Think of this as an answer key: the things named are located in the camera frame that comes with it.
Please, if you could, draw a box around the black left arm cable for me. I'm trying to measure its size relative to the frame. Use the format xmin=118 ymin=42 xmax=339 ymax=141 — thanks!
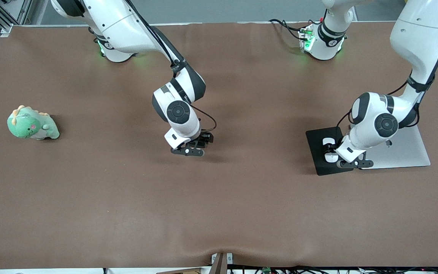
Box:
xmin=335 ymin=53 xmax=438 ymax=132

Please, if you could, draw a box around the black base power cable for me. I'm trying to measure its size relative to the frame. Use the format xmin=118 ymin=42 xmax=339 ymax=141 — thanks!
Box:
xmin=268 ymin=18 xmax=308 ymax=41

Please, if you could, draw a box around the silver laptop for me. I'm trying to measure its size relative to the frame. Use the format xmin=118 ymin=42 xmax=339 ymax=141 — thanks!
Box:
xmin=362 ymin=124 xmax=432 ymax=170

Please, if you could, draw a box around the brown table cover sheet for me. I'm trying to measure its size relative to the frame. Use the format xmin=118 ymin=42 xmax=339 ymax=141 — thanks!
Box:
xmin=0 ymin=21 xmax=438 ymax=269

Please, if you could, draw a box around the black mouse pad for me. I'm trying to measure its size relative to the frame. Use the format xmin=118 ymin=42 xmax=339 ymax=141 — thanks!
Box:
xmin=305 ymin=126 xmax=354 ymax=177

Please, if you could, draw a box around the white computer mouse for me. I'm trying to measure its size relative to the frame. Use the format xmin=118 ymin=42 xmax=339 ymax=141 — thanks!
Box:
xmin=322 ymin=137 xmax=339 ymax=164

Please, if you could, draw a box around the green dinosaur plush toy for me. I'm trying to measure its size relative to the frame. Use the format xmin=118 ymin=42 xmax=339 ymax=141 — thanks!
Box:
xmin=7 ymin=105 xmax=60 ymax=140

